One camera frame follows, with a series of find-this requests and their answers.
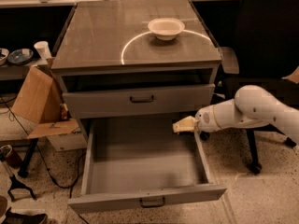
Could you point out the white paper bowl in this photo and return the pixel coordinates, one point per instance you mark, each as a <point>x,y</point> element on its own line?
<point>166,29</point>

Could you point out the grey upper drawer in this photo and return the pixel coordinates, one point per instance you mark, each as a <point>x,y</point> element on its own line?
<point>114,95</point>

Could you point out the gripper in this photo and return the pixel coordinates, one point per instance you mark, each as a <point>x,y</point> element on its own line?
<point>205,119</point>

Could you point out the brown cardboard box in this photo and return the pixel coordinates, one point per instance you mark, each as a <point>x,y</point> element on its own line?
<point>40,101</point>

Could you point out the white bowl at left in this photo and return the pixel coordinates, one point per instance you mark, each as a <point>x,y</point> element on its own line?
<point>3,56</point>

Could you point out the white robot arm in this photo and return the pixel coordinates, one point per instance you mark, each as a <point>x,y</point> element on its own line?
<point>252,107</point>

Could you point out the black stand foot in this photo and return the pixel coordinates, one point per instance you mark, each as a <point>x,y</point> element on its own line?
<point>15,183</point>

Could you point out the grey open lower drawer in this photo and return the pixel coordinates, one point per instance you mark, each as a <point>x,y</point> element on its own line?
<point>139,162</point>

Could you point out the white paper cup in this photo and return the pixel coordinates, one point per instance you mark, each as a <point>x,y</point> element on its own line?
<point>42,47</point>

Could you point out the black table leg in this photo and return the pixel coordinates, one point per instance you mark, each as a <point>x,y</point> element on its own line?
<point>23,171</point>

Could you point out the dark blue plate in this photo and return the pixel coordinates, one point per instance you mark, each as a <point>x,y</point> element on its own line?
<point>20,56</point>

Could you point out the grey drawer cabinet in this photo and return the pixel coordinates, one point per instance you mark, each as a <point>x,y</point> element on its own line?
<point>112,37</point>

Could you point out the black office chair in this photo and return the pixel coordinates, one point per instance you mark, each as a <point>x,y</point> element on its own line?
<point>265,53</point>

